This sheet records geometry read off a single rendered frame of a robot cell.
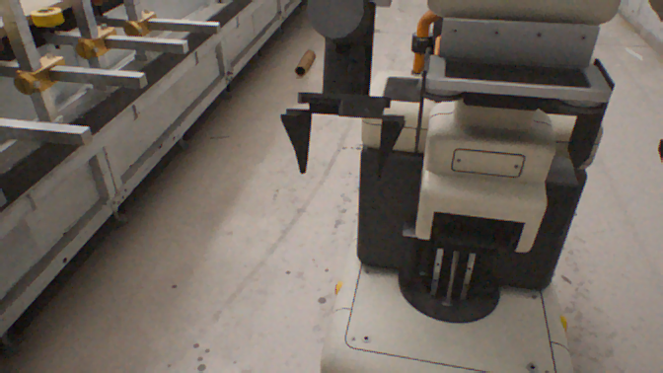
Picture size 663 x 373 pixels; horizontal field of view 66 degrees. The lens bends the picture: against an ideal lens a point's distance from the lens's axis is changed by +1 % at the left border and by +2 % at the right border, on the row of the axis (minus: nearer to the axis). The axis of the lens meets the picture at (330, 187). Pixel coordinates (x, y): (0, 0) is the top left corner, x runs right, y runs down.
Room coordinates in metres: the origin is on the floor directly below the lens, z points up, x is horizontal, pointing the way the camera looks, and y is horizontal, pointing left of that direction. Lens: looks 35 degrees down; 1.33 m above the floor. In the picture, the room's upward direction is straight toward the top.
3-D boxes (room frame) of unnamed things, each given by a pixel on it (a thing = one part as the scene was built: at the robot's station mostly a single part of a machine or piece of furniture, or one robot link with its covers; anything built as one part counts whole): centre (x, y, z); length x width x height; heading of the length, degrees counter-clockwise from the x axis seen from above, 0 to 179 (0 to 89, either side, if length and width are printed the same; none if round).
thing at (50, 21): (1.50, 0.82, 0.85); 0.08 x 0.08 x 0.11
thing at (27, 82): (1.21, 0.73, 0.83); 0.14 x 0.06 x 0.05; 169
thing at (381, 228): (1.11, -0.35, 0.59); 0.55 x 0.34 x 0.83; 78
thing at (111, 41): (1.46, 0.63, 0.83); 0.43 x 0.03 x 0.04; 79
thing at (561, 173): (0.85, -0.36, 0.68); 0.28 x 0.27 x 0.25; 78
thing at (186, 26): (1.71, 0.58, 0.81); 0.43 x 0.03 x 0.04; 79
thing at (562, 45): (0.74, -0.28, 0.99); 0.28 x 0.16 x 0.22; 78
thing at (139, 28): (1.70, 0.63, 0.81); 0.14 x 0.06 x 0.05; 169
